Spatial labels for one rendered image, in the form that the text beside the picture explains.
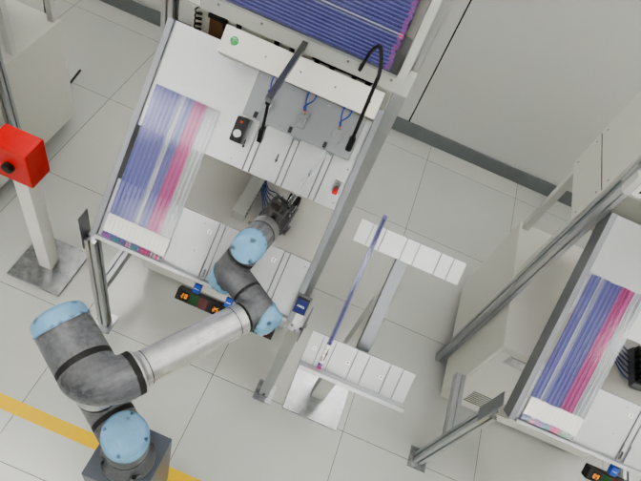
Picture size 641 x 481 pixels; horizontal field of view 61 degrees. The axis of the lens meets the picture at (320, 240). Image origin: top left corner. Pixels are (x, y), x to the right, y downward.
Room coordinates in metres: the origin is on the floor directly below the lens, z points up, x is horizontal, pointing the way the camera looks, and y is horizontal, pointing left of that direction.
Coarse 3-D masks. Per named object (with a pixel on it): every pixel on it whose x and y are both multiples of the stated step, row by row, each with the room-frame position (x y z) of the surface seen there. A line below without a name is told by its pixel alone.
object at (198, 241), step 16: (192, 224) 0.95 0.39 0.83; (208, 224) 0.97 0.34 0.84; (224, 224) 0.98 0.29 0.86; (176, 240) 0.91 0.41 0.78; (192, 240) 0.92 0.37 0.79; (208, 240) 0.93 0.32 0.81; (224, 240) 0.95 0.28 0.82; (176, 256) 0.88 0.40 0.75; (192, 256) 0.89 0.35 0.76; (208, 256) 0.90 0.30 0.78; (272, 256) 0.96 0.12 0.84; (288, 256) 0.98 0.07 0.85; (192, 272) 0.86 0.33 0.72; (208, 272) 0.87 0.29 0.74; (256, 272) 0.91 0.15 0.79; (272, 272) 0.93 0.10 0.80; (288, 272) 0.94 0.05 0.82; (304, 272) 0.96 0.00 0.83; (272, 288) 0.90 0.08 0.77; (288, 288) 0.91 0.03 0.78; (288, 304) 0.88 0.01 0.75
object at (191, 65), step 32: (192, 32) 1.32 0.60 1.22; (160, 64) 1.24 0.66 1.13; (192, 64) 1.26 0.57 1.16; (224, 64) 1.29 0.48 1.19; (192, 96) 1.20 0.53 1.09; (224, 96) 1.23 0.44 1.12; (224, 128) 1.17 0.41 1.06; (256, 128) 1.20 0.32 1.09; (224, 160) 1.11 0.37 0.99; (256, 160) 1.13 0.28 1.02; (288, 160) 1.16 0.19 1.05; (352, 160) 1.22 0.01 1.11; (320, 192) 1.13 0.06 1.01
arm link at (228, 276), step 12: (228, 252) 0.70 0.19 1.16; (216, 264) 0.69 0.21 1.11; (228, 264) 0.68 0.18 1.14; (240, 264) 0.69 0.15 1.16; (216, 276) 0.66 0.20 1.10; (228, 276) 0.66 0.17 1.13; (240, 276) 0.67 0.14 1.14; (252, 276) 0.69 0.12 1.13; (216, 288) 0.65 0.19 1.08; (228, 288) 0.64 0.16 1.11; (240, 288) 0.64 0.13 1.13
